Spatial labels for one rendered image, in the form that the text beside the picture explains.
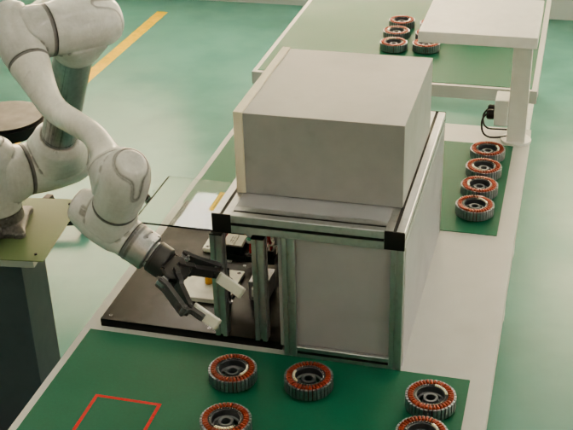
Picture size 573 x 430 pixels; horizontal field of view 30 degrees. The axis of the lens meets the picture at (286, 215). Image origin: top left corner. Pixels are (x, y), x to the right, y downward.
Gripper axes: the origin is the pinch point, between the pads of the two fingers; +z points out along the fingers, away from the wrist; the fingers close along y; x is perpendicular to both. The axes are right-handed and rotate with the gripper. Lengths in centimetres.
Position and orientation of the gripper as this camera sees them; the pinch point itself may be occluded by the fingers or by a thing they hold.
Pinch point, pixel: (227, 306)
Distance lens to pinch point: 238.1
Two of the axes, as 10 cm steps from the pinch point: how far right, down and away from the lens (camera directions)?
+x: -4.5, 6.9, 5.6
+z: 8.2, 5.7, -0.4
